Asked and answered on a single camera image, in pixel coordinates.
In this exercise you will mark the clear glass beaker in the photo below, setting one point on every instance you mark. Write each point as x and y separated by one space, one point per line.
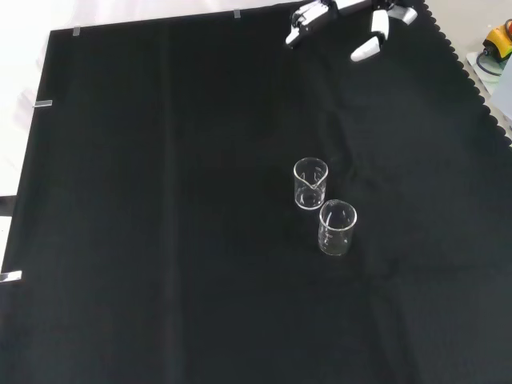
335 246
310 201

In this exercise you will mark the black bench cloth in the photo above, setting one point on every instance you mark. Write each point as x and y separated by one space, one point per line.
160 200

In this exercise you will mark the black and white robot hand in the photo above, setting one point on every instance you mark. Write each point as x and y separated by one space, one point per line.
379 24

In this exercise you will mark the pale board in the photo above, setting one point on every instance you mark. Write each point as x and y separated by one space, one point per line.
478 74

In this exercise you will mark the yellow stop button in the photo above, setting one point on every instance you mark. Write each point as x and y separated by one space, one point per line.
499 39

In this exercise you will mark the pale grey box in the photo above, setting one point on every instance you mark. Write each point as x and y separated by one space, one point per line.
505 94

